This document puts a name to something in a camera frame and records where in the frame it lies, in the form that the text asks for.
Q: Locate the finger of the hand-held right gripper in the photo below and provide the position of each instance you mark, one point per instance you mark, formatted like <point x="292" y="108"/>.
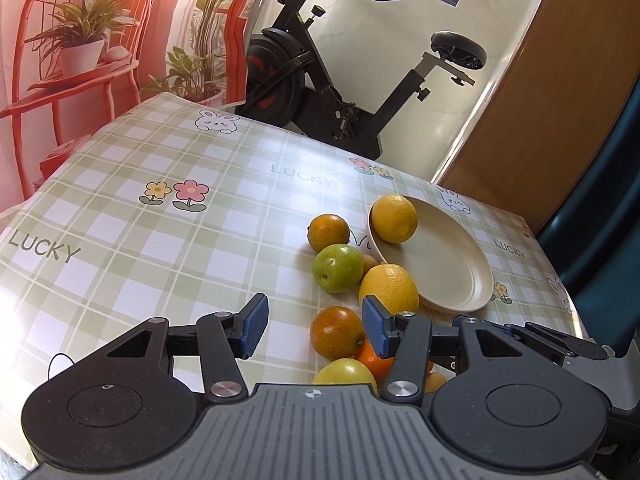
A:
<point x="585" y="345"/>
<point x="540" y="344"/>

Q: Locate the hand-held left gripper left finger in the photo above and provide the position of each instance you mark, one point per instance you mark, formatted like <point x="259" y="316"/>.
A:
<point x="255" y="322"/>

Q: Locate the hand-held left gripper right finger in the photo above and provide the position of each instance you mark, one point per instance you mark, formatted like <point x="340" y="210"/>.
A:
<point x="374" y="327"/>

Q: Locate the bright orange tangerine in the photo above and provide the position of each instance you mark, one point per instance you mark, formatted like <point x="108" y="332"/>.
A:
<point x="372" y="360"/>
<point x="436" y="381"/>

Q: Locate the dark brownish orange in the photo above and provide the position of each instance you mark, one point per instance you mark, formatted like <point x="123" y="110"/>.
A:
<point x="337" y="332"/>

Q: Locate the large yellow lemon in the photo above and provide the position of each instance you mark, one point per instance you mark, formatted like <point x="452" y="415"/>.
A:
<point x="392" y="285"/>
<point x="395" y="218"/>

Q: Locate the yellow-green round fruit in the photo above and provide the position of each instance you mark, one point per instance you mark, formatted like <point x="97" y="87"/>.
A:
<point x="345" y="372"/>

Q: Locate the small brown round fruit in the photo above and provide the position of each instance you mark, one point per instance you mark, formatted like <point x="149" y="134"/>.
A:
<point x="371" y="264"/>

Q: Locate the green round fruit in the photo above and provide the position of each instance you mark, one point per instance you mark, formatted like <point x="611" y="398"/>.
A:
<point x="338" y="268"/>

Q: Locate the beige round plate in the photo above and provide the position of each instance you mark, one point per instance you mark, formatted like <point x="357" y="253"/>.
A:
<point x="440" y="260"/>

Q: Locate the greenish orange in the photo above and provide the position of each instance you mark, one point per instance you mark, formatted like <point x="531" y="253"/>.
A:
<point x="328" y="232"/>

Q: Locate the green checked tablecloth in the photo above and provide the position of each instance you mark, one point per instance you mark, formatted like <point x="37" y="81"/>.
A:
<point x="200" y="260"/>

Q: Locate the dark teal curtain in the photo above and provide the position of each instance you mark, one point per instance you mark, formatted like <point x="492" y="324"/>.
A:
<point x="600" y="235"/>

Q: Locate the brown wooden door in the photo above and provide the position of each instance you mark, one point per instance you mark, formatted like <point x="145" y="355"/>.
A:
<point x="550" y="110"/>

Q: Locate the black exercise bike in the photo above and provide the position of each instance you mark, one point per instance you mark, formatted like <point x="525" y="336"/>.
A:
<point x="280" y="85"/>

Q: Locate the red chair backdrop poster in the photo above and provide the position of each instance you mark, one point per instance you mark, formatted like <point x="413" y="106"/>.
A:
<point x="75" y="60"/>

